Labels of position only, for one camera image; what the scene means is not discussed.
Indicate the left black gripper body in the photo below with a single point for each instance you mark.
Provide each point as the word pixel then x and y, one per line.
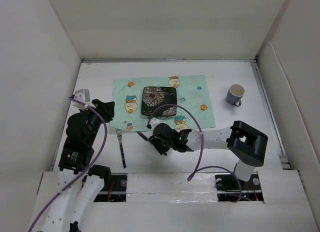
pixel 96 122

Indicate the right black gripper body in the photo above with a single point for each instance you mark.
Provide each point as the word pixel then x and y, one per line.
pixel 170 145

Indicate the metal fork patterned handle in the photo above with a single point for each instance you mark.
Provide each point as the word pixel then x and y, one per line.
pixel 119 137

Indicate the black floral square plate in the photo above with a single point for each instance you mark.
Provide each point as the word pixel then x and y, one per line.
pixel 154 97

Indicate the green cartoon print cloth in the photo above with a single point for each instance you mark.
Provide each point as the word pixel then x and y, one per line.
pixel 194 103

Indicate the purple ceramic mug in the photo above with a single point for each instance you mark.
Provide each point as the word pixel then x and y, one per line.
pixel 235 94

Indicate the steak knife patterned handle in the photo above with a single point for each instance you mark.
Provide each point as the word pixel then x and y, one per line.
pixel 143 136

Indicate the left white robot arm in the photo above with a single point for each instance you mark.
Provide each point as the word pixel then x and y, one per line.
pixel 80 179

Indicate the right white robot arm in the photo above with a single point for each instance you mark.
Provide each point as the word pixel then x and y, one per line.
pixel 245 142

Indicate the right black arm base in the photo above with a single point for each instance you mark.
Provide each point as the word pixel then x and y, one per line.
pixel 229 190

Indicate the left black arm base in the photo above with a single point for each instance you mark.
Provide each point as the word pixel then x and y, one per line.
pixel 115 191

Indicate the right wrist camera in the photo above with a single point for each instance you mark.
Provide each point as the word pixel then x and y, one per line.
pixel 153 123

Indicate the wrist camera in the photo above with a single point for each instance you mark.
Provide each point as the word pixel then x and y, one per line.
pixel 153 123
pixel 83 96

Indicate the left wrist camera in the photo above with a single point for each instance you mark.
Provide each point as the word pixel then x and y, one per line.
pixel 83 96

